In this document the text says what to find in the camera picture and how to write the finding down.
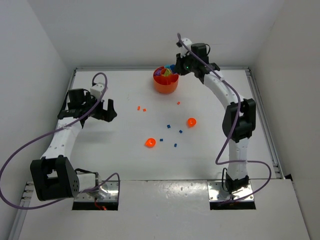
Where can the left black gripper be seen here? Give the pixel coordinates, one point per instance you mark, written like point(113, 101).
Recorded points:
point(100, 112)

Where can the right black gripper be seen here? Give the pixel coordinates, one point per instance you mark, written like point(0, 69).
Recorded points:
point(179, 67)

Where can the blue curved lego piece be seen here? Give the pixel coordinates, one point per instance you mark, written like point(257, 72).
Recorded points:
point(172, 67)

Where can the green lego brick upside-down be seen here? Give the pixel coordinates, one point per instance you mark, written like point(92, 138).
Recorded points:
point(167, 73)

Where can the purple rounded lego piece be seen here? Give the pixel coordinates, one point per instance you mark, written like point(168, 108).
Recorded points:
point(158, 72)

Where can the orange heart-shaped piece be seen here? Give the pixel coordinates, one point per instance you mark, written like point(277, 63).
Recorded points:
point(150, 143)

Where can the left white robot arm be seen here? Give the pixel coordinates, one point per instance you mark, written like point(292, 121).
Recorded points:
point(53, 175)

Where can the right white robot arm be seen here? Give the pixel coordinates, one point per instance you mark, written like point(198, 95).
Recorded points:
point(239, 119)

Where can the orange divided round container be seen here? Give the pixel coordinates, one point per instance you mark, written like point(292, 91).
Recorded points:
point(165, 85)

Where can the orange round cone piece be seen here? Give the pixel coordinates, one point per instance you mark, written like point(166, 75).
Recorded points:
point(191, 122)

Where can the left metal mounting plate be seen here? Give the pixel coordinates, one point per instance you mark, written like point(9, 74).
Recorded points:
point(106, 193)

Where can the metal mounting plate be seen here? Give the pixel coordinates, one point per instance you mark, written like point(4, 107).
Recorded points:
point(217, 194)
point(106, 193)

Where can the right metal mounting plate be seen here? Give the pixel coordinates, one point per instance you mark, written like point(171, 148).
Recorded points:
point(217, 194)

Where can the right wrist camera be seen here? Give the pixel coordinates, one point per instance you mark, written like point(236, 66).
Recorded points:
point(184, 44)

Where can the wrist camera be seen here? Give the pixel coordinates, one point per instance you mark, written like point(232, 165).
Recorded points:
point(98, 89)
point(184, 44)

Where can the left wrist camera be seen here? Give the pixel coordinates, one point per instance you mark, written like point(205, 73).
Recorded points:
point(98, 89)

